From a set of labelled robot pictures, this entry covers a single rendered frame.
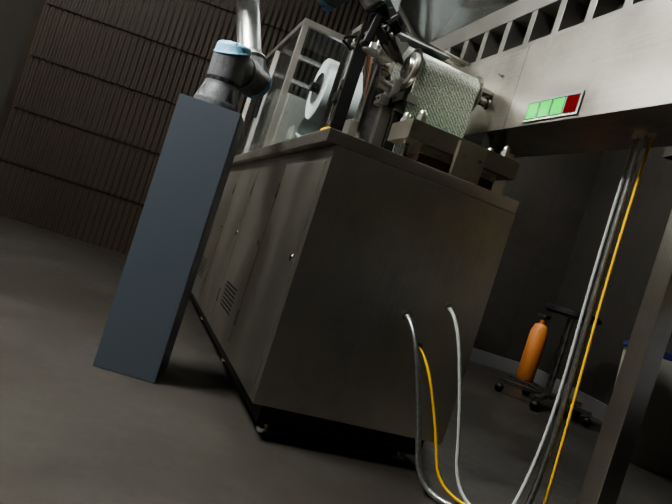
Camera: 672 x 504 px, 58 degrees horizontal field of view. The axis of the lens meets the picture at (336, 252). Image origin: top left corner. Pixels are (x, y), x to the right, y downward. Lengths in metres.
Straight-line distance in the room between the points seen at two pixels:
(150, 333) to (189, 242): 0.31
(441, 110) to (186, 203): 0.91
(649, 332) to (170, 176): 1.42
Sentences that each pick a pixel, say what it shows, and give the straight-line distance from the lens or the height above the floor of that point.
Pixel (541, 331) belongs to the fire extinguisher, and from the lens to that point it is 5.14.
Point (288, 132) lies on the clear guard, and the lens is 3.02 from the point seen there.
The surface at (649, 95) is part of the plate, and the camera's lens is 1.70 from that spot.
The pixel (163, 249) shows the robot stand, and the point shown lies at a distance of 1.98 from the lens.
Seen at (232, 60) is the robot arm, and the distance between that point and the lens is 2.07.
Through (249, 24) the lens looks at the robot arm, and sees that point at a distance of 2.28.
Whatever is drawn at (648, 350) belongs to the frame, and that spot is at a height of 0.58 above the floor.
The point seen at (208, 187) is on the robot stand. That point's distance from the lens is 1.97.
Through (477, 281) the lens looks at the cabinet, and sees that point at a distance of 1.93.
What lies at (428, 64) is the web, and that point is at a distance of 2.15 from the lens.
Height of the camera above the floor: 0.58
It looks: level
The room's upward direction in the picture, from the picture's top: 18 degrees clockwise
